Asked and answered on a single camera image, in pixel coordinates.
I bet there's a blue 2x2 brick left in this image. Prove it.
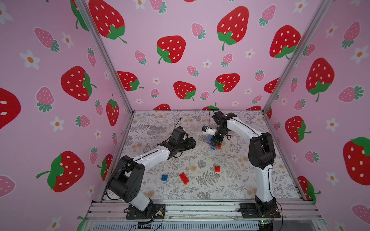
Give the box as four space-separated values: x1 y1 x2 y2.
161 174 168 182

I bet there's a small red 2x2 brick centre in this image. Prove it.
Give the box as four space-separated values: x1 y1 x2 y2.
214 166 221 173

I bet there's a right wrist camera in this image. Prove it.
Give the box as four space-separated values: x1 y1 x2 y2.
202 126 217 136

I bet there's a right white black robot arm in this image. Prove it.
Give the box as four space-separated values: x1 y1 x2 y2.
202 111 277 217

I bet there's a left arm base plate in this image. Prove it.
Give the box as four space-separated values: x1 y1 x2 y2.
125 203 166 220

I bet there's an aluminium front rail frame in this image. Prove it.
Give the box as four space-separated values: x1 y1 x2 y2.
82 199 329 231

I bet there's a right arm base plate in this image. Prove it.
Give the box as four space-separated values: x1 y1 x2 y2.
238 203 281 218

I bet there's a right aluminium corner post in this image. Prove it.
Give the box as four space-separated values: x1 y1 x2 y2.
262 0 333 115

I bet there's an aluminium corner post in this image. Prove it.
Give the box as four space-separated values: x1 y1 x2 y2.
76 0 134 115
262 0 333 115

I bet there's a left aluminium corner post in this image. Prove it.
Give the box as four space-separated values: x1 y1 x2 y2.
76 0 134 115

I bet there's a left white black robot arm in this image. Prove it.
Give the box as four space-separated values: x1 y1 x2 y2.
106 126 197 213

